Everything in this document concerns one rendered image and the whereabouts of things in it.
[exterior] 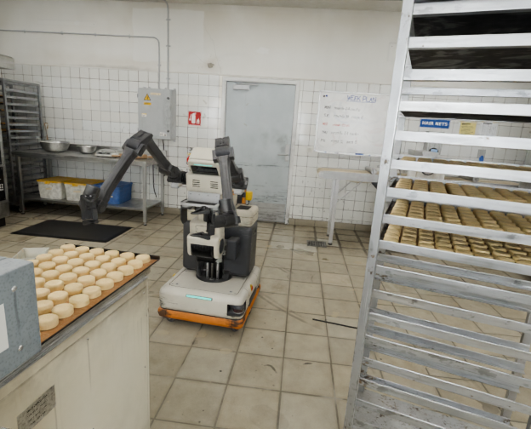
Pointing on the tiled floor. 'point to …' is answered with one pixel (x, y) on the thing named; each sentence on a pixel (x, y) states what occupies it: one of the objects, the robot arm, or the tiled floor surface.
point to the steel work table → (88, 162)
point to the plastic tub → (30, 253)
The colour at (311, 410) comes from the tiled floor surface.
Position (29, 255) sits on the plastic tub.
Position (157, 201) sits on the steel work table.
